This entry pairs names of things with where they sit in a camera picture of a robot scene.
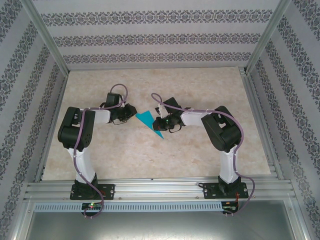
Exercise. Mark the teal cloth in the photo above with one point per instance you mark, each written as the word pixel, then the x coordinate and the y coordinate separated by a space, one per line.
pixel 146 117

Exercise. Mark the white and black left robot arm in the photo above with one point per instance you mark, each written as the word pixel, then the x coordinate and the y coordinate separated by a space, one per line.
pixel 102 116

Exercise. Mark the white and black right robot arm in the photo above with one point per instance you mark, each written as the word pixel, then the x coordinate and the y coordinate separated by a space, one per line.
pixel 192 118

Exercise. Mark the grey metal sheet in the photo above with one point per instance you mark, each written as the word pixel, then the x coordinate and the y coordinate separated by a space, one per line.
pixel 160 227

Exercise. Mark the small dark circuit board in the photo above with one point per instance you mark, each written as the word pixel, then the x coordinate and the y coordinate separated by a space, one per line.
pixel 228 207

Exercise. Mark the circuit board with green light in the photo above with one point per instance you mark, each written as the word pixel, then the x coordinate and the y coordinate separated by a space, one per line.
pixel 92 206

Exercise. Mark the aluminium side rail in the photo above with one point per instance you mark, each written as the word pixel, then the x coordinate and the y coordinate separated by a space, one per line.
pixel 262 125
pixel 59 96

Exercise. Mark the long aluminium rail beam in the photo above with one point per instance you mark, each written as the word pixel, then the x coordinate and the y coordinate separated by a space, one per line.
pixel 160 188

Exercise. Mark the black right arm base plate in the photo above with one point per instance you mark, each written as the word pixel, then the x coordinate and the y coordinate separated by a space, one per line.
pixel 210 191

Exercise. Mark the aluminium frame post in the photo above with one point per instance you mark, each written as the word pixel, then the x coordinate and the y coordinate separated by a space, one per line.
pixel 267 37
pixel 50 42

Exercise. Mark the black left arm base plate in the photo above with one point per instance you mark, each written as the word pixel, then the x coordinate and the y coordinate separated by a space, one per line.
pixel 110 191

